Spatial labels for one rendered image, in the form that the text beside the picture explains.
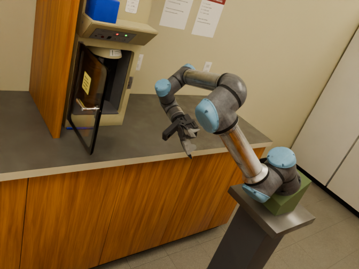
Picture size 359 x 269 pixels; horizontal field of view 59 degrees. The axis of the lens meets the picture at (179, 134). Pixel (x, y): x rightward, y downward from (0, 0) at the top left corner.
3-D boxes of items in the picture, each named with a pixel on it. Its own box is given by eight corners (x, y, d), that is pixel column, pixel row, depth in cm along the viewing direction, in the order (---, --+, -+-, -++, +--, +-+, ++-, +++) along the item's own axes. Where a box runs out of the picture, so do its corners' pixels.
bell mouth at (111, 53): (80, 43, 159) (83, 32, 157) (113, 47, 170) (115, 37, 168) (94, 56, 148) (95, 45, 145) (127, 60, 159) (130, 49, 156)
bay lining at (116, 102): (57, 92, 173) (66, 27, 157) (102, 93, 189) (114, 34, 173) (72, 114, 157) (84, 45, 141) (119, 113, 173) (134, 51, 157)
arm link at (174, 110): (167, 108, 151) (166, 120, 157) (171, 114, 148) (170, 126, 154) (181, 104, 153) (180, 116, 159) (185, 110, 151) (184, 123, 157)
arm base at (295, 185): (308, 184, 147) (307, 173, 140) (281, 202, 146) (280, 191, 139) (287, 163, 158) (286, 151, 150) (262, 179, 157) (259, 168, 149)
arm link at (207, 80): (254, 68, 115) (181, 58, 154) (234, 86, 112) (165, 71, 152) (264, 92, 121) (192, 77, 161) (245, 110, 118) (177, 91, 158)
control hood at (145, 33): (78, 35, 137) (81, 12, 132) (142, 44, 157) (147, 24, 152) (87, 45, 130) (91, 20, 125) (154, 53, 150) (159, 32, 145)
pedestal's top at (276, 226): (312, 223, 159) (315, 218, 157) (272, 239, 140) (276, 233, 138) (266, 182, 180) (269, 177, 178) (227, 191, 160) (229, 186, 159)
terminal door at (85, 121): (69, 120, 156) (82, 41, 138) (91, 157, 136) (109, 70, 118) (67, 120, 156) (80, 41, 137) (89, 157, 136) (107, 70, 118)
